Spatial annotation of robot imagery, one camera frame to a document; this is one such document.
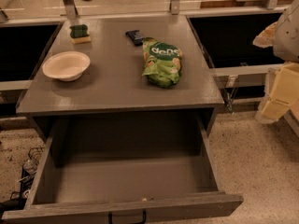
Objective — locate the metal post left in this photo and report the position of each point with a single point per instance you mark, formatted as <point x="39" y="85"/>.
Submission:
<point x="70" y="9"/>

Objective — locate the grey cabinet counter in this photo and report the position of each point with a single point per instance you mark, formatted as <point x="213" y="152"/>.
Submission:
<point x="114" y="81"/>

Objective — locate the open grey top drawer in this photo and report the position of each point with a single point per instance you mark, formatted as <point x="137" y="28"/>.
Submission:
<point x="93" y="165"/>

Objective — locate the green and yellow sponge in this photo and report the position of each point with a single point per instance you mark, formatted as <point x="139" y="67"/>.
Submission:
<point x="79" y="34"/>

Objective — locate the white paper bowl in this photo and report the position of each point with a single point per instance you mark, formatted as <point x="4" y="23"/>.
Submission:
<point x="66" y="66"/>

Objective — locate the green rice chip bag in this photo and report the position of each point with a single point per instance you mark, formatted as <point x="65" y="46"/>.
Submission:
<point x="163" y="63"/>

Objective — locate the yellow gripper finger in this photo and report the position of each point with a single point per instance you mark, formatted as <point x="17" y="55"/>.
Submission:
<point x="265" y="38"/>
<point x="281" y="92"/>

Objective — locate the black drawer handle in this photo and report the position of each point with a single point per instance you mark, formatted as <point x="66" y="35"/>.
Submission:
<point x="128" y="218"/>

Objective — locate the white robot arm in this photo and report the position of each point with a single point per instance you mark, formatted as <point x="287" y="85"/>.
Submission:
<point x="286" y="38"/>

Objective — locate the black wire basket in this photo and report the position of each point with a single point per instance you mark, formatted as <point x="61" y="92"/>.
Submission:
<point x="28" y="172"/>

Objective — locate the dark blue snack bar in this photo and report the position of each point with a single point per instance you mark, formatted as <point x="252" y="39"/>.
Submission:
<point x="135" y="36"/>

